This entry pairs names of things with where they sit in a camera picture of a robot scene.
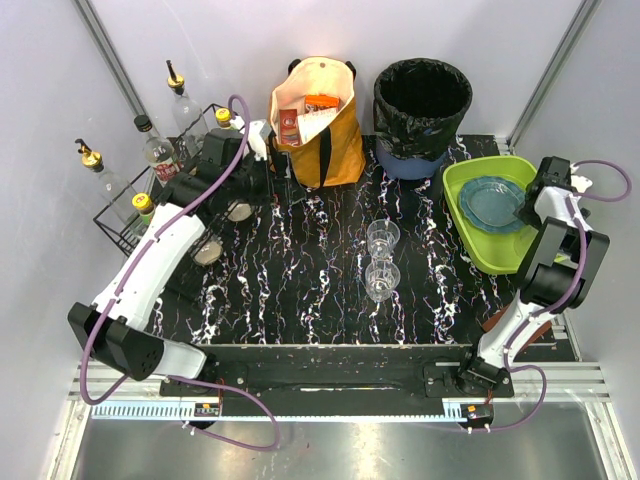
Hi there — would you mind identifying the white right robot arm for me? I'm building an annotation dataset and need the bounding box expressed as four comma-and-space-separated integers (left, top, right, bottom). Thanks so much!
456, 156, 610, 390

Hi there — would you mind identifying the clear bottle black cap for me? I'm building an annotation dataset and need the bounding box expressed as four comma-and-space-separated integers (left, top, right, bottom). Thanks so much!
134, 114, 182, 186

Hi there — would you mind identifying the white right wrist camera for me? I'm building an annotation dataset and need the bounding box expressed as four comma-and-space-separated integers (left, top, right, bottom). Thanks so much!
571, 174, 593, 194

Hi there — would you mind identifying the clear glass tumbler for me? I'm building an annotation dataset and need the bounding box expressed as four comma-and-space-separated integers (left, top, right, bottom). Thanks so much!
364, 259, 401, 302
514, 226, 537, 259
366, 219, 400, 260

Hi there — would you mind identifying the brown scouring pad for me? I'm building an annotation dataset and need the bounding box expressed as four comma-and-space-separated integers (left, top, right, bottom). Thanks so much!
481, 307, 554, 346

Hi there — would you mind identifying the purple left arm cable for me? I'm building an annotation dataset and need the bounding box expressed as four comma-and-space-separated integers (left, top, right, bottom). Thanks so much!
79, 94, 282, 451

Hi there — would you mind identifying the trash bin with black liner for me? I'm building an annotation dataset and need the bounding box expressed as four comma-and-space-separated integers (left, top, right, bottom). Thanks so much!
373, 58, 473, 181

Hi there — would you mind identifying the orange canvas tote bag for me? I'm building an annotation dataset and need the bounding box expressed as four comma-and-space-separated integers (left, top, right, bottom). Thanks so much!
267, 56, 365, 189

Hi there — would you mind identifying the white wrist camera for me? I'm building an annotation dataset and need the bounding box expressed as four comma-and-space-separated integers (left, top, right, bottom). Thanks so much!
244, 119, 272, 161
571, 174, 593, 194

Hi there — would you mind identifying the white paper package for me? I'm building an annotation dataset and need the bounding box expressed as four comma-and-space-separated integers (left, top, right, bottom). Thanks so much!
297, 108, 338, 144

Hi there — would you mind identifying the orange snack box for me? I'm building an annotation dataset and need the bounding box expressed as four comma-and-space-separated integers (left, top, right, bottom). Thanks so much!
304, 94, 340, 113

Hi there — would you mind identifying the glass jar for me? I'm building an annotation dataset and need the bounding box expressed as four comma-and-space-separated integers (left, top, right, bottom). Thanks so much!
193, 240, 223, 266
227, 202, 254, 223

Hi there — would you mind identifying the red sauce bottle yellow cap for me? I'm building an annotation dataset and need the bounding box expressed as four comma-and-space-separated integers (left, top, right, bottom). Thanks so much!
131, 193, 155, 226

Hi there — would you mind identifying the teal ceramic plate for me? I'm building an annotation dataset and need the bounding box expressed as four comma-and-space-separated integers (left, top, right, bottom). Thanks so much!
458, 176, 525, 234

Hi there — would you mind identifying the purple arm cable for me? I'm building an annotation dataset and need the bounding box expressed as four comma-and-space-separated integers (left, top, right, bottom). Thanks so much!
414, 159, 634, 434
79, 94, 282, 451

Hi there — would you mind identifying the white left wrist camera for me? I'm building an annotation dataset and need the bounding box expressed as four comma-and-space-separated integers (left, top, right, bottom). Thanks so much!
244, 119, 272, 161

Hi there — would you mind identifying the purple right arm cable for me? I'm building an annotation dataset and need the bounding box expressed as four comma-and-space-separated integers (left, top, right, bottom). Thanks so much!
414, 159, 634, 434

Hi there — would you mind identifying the lime green plastic tub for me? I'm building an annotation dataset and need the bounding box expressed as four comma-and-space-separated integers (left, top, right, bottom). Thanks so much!
443, 155, 537, 275

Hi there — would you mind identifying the black wire dish rack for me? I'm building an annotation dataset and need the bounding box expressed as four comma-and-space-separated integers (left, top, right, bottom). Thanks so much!
94, 114, 273, 300

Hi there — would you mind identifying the clear oil bottle gold spout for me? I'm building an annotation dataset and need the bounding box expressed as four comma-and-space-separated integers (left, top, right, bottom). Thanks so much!
75, 138, 143, 229

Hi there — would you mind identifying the glass jar front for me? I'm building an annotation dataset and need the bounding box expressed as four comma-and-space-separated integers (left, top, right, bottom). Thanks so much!
193, 240, 223, 266

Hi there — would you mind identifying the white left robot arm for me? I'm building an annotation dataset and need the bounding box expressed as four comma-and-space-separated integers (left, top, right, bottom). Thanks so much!
68, 122, 289, 391

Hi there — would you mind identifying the red snack box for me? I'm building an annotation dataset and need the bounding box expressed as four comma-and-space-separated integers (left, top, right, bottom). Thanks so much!
278, 108, 301, 146

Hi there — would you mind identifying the clear glass bowl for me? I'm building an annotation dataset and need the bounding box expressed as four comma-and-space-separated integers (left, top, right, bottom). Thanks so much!
468, 179, 524, 227

